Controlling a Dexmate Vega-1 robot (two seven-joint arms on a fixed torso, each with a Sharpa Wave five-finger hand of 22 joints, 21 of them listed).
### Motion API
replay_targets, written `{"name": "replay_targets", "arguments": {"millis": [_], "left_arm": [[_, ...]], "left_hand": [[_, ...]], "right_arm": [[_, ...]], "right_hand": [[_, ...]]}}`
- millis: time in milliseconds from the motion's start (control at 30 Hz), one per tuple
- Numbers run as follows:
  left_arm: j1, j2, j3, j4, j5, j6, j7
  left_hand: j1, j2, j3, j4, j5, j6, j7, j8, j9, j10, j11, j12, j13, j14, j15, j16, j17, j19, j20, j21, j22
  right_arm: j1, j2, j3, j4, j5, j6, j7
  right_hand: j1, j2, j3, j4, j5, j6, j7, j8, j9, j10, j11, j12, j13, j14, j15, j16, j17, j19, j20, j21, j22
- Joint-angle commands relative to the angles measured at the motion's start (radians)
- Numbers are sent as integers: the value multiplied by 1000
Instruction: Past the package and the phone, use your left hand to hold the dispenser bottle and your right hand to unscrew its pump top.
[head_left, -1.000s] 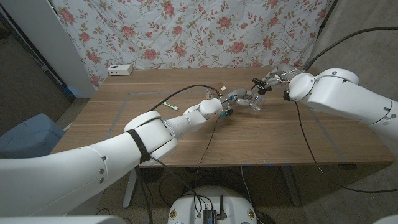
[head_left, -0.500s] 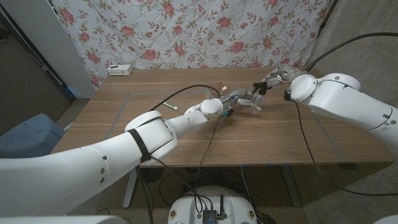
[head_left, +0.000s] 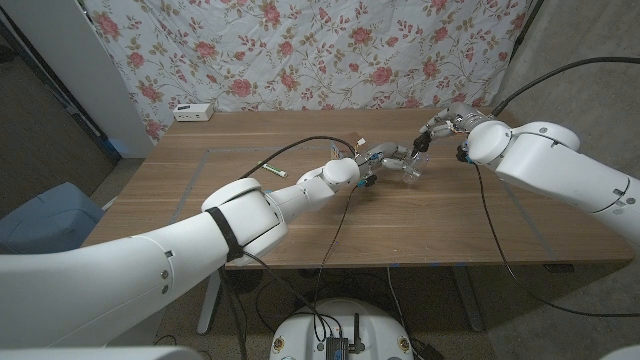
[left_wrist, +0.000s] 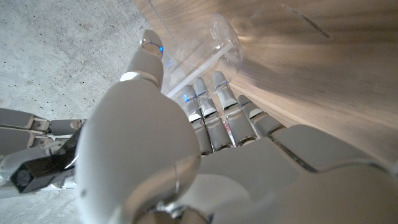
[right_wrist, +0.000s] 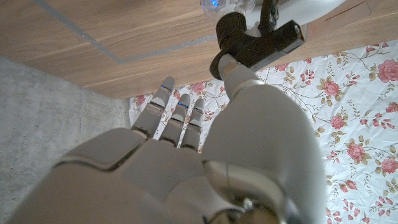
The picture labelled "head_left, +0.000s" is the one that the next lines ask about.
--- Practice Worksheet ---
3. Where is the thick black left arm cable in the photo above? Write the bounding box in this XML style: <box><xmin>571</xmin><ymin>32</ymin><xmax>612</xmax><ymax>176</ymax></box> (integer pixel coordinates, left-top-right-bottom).
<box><xmin>238</xmin><ymin>134</ymin><xmax>357</xmax><ymax>180</ymax></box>

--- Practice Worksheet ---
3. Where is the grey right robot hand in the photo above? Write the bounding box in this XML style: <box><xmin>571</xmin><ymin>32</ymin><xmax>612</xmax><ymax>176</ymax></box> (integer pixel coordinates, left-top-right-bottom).
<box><xmin>418</xmin><ymin>102</ymin><xmax>494</xmax><ymax>144</ymax></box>

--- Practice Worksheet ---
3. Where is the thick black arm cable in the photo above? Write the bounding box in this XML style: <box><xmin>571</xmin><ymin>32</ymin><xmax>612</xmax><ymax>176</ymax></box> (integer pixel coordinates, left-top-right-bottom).
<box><xmin>238</xmin><ymin>134</ymin><xmax>357</xmax><ymax>180</ymax></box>
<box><xmin>490</xmin><ymin>56</ymin><xmax>640</xmax><ymax>117</ymax></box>

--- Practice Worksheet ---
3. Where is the grey table leg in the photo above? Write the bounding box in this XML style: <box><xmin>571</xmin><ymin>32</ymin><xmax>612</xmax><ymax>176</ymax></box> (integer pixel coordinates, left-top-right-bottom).
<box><xmin>449</xmin><ymin>265</ymin><xmax>485</xmax><ymax>333</ymax></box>

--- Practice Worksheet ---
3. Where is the white power strip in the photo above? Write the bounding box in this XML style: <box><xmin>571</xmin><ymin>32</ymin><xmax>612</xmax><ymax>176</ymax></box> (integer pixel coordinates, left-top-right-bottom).
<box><xmin>173</xmin><ymin>103</ymin><xmax>215</xmax><ymax>123</ymax></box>

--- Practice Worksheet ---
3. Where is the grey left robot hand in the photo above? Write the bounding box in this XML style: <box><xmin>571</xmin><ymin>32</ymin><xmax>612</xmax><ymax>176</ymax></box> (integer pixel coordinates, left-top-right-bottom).
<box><xmin>357</xmin><ymin>141</ymin><xmax>426</xmax><ymax>184</ymax></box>

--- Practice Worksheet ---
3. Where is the white table leg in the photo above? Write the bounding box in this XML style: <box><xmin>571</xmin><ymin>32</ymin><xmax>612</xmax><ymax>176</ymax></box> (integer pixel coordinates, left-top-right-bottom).
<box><xmin>197</xmin><ymin>269</ymin><xmax>224</xmax><ymax>335</ymax></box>

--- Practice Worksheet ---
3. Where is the black trigger pump top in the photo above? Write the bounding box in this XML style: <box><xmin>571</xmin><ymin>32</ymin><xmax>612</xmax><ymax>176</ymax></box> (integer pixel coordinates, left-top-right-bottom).
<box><xmin>410</xmin><ymin>130</ymin><xmax>434</xmax><ymax>157</ymax></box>

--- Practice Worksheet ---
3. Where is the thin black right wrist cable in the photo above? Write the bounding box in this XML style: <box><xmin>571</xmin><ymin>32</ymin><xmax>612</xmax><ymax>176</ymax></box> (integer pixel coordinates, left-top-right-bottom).
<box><xmin>472</xmin><ymin>163</ymin><xmax>640</xmax><ymax>319</ymax></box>

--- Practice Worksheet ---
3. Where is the black backdrop pole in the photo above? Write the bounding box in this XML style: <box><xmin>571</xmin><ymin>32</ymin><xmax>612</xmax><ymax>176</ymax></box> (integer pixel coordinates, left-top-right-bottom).
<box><xmin>509</xmin><ymin>0</ymin><xmax>546</xmax><ymax>49</ymax></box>

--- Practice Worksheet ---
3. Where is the floral backdrop cloth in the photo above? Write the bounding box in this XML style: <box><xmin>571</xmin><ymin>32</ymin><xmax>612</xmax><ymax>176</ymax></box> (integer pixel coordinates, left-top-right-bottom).
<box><xmin>82</xmin><ymin>0</ymin><xmax>536</xmax><ymax>144</ymax></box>

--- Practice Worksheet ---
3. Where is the colourful coin box package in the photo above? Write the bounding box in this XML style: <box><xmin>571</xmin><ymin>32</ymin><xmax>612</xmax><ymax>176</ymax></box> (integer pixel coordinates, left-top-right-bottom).
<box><xmin>329</xmin><ymin>132</ymin><xmax>364</xmax><ymax>159</ymax></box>

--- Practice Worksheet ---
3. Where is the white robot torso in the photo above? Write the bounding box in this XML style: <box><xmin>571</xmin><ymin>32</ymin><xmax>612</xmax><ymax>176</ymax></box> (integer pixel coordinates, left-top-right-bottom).
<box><xmin>269</xmin><ymin>298</ymin><xmax>415</xmax><ymax>360</ymax></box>

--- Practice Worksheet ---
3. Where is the white wall panel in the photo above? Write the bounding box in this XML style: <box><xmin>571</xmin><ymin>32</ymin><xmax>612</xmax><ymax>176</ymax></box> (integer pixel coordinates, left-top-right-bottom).
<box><xmin>0</xmin><ymin>0</ymin><xmax>155</xmax><ymax>159</ymax></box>

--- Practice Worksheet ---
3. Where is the black power adapter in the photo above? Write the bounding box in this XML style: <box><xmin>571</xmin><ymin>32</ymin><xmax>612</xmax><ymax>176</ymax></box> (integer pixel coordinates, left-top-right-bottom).
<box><xmin>409</xmin><ymin>338</ymin><xmax>444</xmax><ymax>360</ymax></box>

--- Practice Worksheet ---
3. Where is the thin black left wrist cable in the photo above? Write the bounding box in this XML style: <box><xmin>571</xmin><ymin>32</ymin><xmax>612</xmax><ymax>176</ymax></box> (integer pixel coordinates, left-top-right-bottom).
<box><xmin>312</xmin><ymin>184</ymin><xmax>360</xmax><ymax>341</ymax></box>

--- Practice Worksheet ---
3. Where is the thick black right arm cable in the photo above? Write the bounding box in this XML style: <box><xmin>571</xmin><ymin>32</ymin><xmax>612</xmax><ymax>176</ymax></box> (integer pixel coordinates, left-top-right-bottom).
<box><xmin>490</xmin><ymin>56</ymin><xmax>640</xmax><ymax>117</ymax></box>

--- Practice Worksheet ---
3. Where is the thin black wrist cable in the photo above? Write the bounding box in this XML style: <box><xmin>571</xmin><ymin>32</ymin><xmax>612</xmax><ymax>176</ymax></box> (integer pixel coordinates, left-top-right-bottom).
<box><xmin>472</xmin><ymin>163</ymin><xmax>640</xmax><ymax>319</ymax></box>
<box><xmin>312</xmin><ymin>184</ymin><xmax>360</xmax><ymax>341</ymax></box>

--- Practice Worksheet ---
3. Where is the grey floor cable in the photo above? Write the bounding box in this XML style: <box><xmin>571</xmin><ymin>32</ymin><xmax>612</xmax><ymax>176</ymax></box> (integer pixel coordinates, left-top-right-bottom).
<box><xmin>386</xmin><ymin>266</ymin><xmax>419</xmax><ymax>351</ymax></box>

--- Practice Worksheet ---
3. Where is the clear plastic spray bottle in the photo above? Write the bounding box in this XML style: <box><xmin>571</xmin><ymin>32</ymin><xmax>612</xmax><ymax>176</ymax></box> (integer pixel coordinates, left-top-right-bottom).
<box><xmin>400</xmin><ymin>150</ymin><xmax>430</xmax><ymax>185</ymax></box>

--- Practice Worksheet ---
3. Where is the green and white marker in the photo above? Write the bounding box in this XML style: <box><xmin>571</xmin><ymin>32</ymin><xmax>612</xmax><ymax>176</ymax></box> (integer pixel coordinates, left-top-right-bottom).
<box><xmin>260</xmin><ymin>162</ymin><xmax>289</xmax><ymax>179</ymax></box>

